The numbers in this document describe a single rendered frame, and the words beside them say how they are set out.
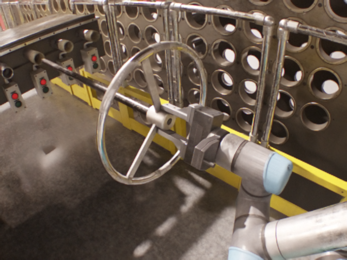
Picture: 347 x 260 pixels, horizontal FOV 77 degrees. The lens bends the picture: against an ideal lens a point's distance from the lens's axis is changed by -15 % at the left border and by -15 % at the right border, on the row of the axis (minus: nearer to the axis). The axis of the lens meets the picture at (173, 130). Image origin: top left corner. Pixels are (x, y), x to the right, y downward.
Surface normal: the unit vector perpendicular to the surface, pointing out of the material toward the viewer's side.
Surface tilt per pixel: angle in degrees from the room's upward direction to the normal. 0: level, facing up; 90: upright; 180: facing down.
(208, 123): 70
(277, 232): 39
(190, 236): 0
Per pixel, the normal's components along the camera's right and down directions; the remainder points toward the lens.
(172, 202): -0.06, -0.79
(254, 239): -0.70, -0.48
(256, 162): -0.44, -0.33
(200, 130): -0.65, 0.19
